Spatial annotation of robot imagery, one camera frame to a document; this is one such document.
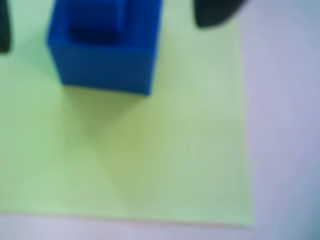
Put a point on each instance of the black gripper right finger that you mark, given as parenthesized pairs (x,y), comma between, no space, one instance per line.
(215,12)

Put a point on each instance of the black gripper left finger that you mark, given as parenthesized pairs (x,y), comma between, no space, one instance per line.
(4,25)

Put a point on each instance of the green paper square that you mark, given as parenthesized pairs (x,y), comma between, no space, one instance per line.
(162,150)

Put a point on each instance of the small blue cube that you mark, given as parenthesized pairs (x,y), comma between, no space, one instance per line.
(105,67)

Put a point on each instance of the tiny blue cube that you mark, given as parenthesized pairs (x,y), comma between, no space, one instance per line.
(95,15)

